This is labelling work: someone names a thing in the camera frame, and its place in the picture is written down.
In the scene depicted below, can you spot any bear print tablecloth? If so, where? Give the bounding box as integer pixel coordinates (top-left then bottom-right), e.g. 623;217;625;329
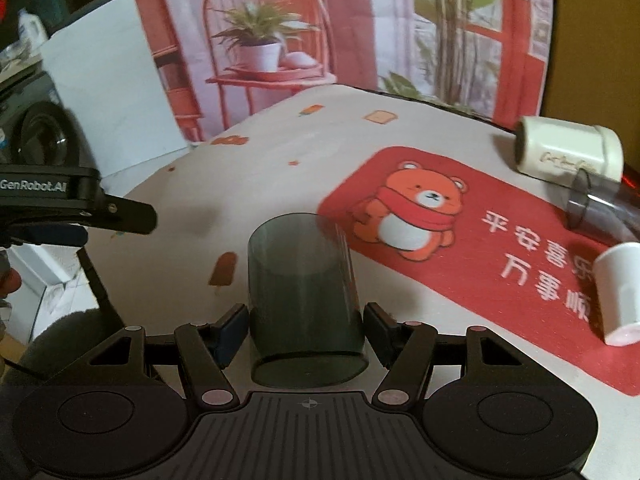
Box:
88;86;639;479

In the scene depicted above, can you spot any shiny red cylindrical bottle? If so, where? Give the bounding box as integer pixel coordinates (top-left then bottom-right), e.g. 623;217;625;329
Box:
622;165;640;195

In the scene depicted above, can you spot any dark grey translucent cup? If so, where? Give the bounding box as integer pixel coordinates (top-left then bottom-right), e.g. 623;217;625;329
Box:
565;169;639;246

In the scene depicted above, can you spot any cream lidded tumbler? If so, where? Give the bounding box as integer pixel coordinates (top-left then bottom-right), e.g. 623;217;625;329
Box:
514;116;624;186

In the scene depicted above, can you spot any red room scene backdrop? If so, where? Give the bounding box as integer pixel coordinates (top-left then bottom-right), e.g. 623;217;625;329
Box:
134;0;554;143

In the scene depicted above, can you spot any white plastic cup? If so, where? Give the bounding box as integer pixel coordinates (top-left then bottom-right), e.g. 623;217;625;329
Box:
592;242;640;347

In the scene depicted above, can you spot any white paper sheet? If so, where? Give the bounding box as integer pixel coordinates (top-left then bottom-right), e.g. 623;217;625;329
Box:
40;0;189;179

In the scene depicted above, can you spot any grey translucent plastic cup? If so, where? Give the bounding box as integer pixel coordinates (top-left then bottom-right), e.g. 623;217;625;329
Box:
247;212;368;389

